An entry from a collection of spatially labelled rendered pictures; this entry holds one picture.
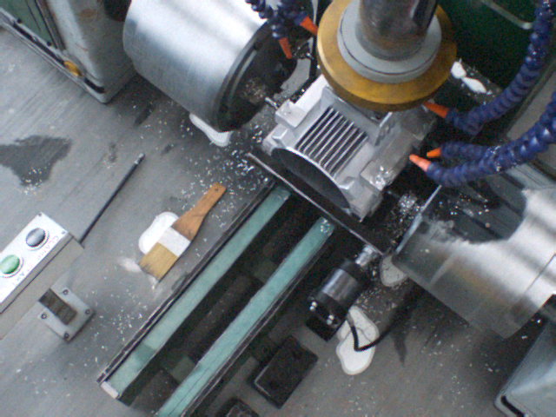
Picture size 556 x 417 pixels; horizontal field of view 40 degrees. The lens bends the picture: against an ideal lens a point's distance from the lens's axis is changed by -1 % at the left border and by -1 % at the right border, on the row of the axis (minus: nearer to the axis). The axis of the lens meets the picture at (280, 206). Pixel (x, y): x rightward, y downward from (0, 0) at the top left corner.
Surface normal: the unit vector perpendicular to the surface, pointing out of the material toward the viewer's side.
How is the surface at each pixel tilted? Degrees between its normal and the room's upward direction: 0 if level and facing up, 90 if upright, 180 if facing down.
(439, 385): 0
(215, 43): 28
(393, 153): 0
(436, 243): 51
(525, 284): 39
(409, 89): 0
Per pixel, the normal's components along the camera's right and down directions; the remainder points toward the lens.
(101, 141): 0.03, -0.34
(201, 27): -0.27, 0.04
